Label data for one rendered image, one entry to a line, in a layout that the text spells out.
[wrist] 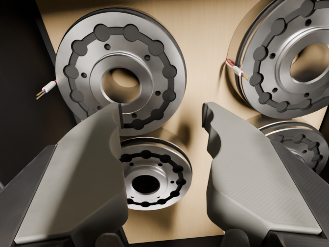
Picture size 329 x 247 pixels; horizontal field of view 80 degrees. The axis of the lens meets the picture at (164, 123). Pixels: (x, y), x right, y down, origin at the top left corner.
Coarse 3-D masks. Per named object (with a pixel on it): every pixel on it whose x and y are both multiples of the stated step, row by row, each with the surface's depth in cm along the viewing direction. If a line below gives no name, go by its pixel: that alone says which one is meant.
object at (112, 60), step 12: (108, 60) 14; (120, 60) 14; (132, 60) 14; (96, 72) 14; (144, 72) 15; (96, 84) 15; (144, 84) 15; (96, 96) 15; (108, 96) 16; (144, 96) 16; (132, 108) 16
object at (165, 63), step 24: (96, 24) 13; (120, 24) 13; (144, 24) 13; (72, 48) 14; (96, 48) 14; (120, 48) 14; (144, 48) 14; (168, 48) 14; (72, 72) 15; (168, 72) 16; (72, 96) 16; (168, 96) 17; (144, 120) 18; (168, 120) 17
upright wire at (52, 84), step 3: (51, 81) 15; (54, 81) 16; (48, 84) 15; (51, 84) 15; (54, 84) 15; (45, 87) 14; (48, 87) 15; (51, 87) 15; (42, 90) 14; (45, 90) 14; (48, 90) 15; (39, 93) 14; (42, 93) 14; (39, 96) 14
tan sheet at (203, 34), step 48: (48, 0) 15; (96, 0) 15; (144, 0) 15; (192, 0) 15; (240, 0) 16; (192, 48) 17; (192, 96) 20; (192, 144) 23; (192, 192) 27; (144, 240) 33
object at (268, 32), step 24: (288, 0) 13; (312, 0) 13; (264, 24) 14; (288, 24) 14; (312, 24) 14; (264, 48) 15; (264, 72) 15; (264, 96) 17; (288, 96) 17; (312, 96) 17
